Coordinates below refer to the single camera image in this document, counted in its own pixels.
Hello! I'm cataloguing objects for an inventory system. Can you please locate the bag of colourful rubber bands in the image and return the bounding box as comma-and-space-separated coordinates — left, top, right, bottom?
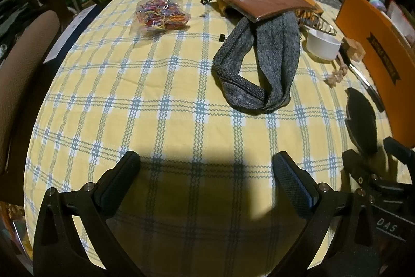
130, 0, 192, 36

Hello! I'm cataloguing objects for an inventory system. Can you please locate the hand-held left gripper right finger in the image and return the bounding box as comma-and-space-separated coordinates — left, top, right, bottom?
272, 152, 380, 277

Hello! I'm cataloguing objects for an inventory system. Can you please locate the yellow plaid tablecloth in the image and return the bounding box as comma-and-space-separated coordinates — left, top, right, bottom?
24, 0, 399, 271

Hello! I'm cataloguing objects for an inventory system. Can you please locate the grey knit headband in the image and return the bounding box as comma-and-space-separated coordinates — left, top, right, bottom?
212, 11, 300, 115

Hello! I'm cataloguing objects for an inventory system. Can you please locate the orange cardboard box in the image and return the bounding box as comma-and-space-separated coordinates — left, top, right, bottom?
335, 0, 415, 148

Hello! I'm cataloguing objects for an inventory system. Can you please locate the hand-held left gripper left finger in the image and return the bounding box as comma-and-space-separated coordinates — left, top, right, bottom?
32, 150, 141, 277

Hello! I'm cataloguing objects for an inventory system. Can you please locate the white and blue box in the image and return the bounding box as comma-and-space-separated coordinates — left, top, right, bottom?
44, 4, 98, 63

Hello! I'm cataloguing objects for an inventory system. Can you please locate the pastel plastic container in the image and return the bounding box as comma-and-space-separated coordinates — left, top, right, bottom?
370, 0, 388, 13

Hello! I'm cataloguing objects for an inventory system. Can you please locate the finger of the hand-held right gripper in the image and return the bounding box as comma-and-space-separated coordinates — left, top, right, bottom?
342, 87, 380, 183
383, 137, 415, 171

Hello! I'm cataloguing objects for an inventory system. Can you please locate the white cup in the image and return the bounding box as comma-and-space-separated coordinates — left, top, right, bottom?
306, 30, 342, 61

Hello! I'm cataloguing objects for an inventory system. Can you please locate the metal hair clip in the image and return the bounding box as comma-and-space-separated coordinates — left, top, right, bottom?
296, 11, 338, 37

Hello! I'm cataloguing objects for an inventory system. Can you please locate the black pen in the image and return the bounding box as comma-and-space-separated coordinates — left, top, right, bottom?
339, 48, 386, 112

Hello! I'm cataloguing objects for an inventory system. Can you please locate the wooden block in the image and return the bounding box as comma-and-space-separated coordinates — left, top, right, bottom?
342, 38, 365, 63

